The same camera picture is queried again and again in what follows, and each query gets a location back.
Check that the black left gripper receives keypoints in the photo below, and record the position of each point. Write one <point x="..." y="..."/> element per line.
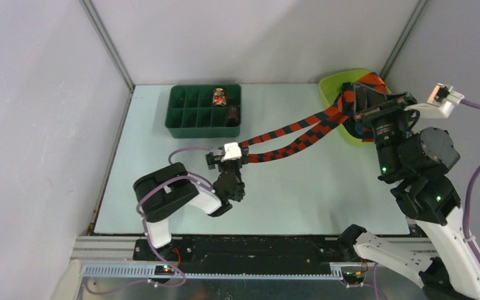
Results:
<point x="212" y="160"/>

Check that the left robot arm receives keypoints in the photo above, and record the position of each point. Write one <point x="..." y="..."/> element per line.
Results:
<point x="163" y="192"/>

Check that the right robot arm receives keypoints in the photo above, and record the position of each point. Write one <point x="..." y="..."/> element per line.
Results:
<point x="416" y="164"/>

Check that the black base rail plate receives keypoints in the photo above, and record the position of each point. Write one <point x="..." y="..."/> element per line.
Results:
<point x="258" y="255"/>

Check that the orange navy striped tie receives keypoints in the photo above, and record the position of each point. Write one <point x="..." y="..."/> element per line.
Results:
<point x="318" y="125"/>

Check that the lime green plastic bin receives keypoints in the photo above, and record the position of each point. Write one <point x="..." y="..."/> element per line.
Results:
<point x="330" y="88"/>

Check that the brown patterned rolled tie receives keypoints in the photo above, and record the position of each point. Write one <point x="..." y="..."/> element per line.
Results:
<point x="233" y="117"/>

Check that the left corner aluminium post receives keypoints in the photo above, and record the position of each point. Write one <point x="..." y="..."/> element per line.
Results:
<point x="100" y="28"/>

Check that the right corner aluminium post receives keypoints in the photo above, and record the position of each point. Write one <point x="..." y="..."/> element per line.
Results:
<point x="404" y="36"/>

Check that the corner aluminium post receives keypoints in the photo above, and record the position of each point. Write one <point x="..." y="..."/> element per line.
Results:
<point x="100" y="28"/>
<point x="404" y="36"/>

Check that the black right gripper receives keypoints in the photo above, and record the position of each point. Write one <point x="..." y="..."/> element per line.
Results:
<point x="365" y="97"/>

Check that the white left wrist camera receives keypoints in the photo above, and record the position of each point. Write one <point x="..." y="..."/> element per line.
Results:
<point x="231" y="151"/>

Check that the green compartment organizer tray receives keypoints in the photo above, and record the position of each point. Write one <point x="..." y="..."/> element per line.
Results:
<point x="190" y="113"/>

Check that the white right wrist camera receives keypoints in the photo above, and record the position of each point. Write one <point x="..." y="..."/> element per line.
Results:
<point x="440" y="103"/>

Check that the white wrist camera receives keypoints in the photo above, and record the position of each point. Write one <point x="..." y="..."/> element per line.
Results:
<point x="440" y="103"/>
<point x="231" y="151"/>

